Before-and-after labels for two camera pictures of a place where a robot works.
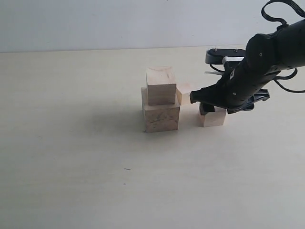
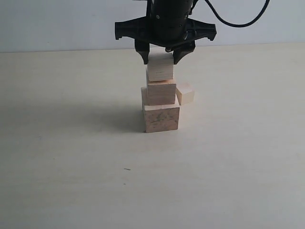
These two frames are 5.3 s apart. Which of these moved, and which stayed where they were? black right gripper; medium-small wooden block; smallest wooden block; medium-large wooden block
Moved: medium-small wooden block; black right gripper
Stayed: smallest wooden block; medium-large wooden block
